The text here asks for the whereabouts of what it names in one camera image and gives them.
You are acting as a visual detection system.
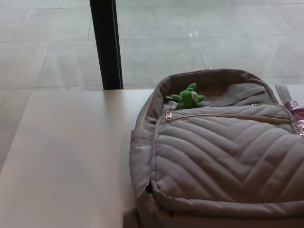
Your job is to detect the grey quilted backpack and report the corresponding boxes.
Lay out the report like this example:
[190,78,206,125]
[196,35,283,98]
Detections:
[122,67,304,228]

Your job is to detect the green plush frog keychain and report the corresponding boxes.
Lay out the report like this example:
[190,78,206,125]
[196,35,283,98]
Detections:
[171,82,206,110]

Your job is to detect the black window frame post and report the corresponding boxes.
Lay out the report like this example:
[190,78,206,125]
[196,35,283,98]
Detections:
[89,0,124,91]

